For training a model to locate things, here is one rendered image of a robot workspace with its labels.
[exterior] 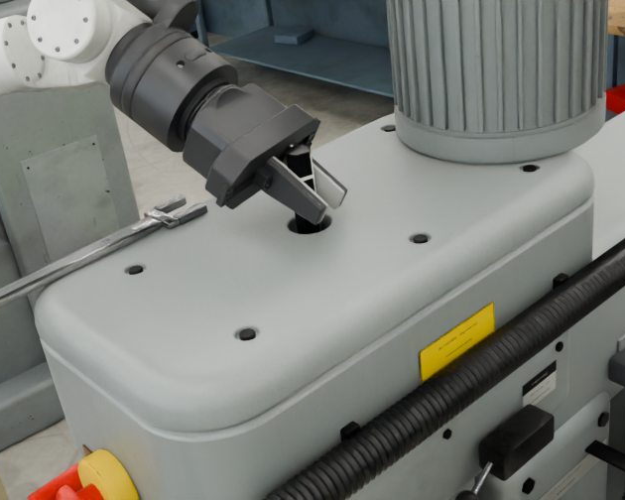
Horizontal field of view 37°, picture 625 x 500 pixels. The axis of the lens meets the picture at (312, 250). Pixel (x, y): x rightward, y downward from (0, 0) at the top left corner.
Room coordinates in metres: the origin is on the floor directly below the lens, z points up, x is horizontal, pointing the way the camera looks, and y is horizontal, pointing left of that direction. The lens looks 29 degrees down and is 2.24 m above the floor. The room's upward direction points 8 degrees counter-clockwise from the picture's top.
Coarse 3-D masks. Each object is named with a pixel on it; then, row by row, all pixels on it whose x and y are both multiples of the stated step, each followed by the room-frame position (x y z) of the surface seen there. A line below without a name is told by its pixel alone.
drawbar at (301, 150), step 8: (288, 152) 0.68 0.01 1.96; (296, 152) 0.68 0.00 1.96; (304, 152) 0.68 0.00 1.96; (288, 160) 0.68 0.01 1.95; (296, 160) 0.67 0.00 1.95; (304, 160) 0.67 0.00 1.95; (296, 168) 0.67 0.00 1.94; (304, 168) 0.67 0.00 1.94; (304, 176) 0.67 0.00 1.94; (312, 184) 0.68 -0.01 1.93; (296, 216) 0.68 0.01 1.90; (304, 224) 0.67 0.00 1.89; (312, 224) 0.67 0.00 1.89; (304, 232) 0.68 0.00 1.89; (312, 232) 0.67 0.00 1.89
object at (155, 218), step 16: (160, 208) 0.74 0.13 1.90; (176, 208) 0.74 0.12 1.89; (192, 208) 0.73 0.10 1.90; (144, 224) 0.71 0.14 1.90; (160, 224) 0.71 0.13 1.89; (176, 224) 0.71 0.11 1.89; (112, 240) 0.69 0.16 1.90; (128, 240) 0.69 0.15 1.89; (64, 256) 0.67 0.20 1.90; (80, 256) 0.67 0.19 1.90; (96, 256) 0.67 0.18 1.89; (32, 272) 0.65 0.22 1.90; (48, 272) 0.65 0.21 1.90; (64, 272) 0.65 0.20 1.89; (0, 288) 0.63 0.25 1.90; (16, 288) 0.63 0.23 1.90; (32, 288) 0.63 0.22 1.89; (0, 304) 0.61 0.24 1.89
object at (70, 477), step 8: (64, 472) 0.62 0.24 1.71; (72, 472) 0.62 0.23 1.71; (56, 480) 0.62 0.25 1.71; (64, 480) 0.62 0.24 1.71; (72, 480) 0.62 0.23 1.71; (40, 488) 0.61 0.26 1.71; (48, 488) 0.61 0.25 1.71; (56, 488) 0.61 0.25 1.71; (72, 488) 0.61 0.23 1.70; (80, 488) 0.62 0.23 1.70; (32, 496) 0.60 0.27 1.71; (40, 496) 0.60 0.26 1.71; (48, 496) 0.60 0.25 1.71; (56, 496) 0.60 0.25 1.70
